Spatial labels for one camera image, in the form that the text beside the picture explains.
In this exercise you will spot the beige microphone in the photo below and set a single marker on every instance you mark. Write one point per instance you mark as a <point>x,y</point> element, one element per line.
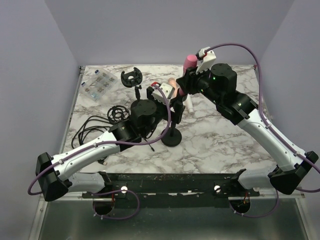
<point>173,83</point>

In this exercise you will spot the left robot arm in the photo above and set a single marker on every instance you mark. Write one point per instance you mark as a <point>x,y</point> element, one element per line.
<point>59,174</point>

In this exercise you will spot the pink microphone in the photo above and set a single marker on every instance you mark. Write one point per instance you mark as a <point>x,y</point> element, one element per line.
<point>190,65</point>

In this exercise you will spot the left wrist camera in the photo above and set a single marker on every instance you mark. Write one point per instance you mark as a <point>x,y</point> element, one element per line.
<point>160,92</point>

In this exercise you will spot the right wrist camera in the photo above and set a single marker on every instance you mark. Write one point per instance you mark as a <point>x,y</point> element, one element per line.
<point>206,58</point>

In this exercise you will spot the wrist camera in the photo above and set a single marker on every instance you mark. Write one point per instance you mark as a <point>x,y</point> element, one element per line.
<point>206,58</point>
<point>160,92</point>

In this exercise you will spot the black shock mount desk stand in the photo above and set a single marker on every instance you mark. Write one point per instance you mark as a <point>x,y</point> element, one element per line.
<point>132,79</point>

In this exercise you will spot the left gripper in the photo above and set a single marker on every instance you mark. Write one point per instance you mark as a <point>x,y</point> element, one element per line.
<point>176,116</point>

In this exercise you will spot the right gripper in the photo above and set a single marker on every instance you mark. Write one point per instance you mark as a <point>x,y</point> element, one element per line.
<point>187,82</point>

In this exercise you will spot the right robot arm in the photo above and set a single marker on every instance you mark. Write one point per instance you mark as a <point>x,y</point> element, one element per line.
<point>218,84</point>

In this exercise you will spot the black tripod shock mount stand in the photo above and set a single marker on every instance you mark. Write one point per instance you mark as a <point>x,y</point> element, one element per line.
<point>120,117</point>

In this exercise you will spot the silver white microphone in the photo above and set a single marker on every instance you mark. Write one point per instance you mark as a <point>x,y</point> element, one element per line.
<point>189,104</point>

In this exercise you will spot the black clip round base stand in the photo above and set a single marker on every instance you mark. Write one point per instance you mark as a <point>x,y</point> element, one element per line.
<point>173,136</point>

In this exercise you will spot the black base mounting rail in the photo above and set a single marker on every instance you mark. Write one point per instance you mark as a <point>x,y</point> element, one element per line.
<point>170,190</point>

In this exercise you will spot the clear plastic parts box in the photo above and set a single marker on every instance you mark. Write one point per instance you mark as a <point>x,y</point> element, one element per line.
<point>98,84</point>

